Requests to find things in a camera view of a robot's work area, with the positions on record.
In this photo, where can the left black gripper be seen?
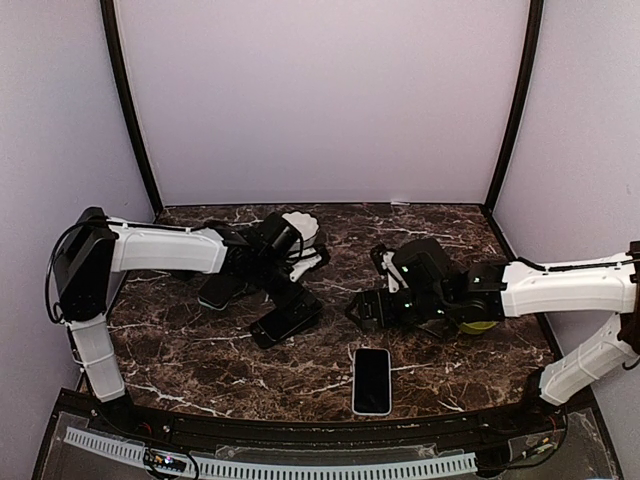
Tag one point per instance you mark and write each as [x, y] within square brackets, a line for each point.
[283, 302]

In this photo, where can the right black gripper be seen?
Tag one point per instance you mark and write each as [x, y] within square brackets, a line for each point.
[385, 318]

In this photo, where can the black phone case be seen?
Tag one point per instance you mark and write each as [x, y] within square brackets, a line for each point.
[275, 327]

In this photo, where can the light blue smartphone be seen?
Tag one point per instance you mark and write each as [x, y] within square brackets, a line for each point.
[371, 384]

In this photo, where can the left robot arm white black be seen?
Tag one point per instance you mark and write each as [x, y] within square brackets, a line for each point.
[270, 256]

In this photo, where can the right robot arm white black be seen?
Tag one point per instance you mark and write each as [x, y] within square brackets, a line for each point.
[425, 284]

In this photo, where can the stacked phone with teal edge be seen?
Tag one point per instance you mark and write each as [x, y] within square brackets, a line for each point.
[219, 290]

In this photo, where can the white fluted ceramic bowl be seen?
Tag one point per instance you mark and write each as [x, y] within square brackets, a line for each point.
[306, 224]

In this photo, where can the lime green bowl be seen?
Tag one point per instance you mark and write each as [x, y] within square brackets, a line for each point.
[477, 328]

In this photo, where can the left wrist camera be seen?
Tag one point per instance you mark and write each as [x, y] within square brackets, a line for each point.
[311, 259]

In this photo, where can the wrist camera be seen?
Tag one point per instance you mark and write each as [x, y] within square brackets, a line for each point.
[311, 259]
[382, 257]

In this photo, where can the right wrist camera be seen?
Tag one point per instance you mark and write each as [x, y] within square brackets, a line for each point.
[382, 257]

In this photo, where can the white slotted cable duct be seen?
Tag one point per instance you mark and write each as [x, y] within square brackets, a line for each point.
[237, 463]

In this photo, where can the black front rail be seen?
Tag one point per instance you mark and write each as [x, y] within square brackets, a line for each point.
[198, 431]

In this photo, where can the left black frame post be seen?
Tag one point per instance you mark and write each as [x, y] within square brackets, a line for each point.
[127, 106]

